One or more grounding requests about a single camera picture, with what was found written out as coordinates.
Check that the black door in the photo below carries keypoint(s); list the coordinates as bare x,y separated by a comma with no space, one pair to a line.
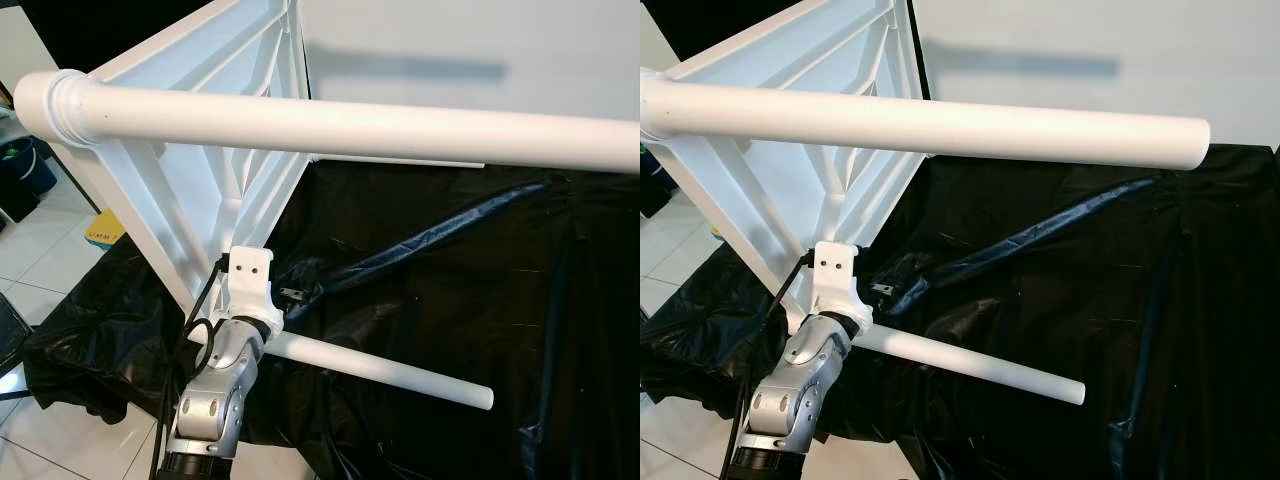
100,25
720,20

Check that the black plastic table cover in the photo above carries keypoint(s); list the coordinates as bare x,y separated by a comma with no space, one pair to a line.
1100,300
450,300

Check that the white plastic table top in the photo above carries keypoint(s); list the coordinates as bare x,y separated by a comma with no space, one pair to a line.
180,200
780,190

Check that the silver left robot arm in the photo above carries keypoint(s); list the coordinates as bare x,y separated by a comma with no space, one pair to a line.
220,400
795,400

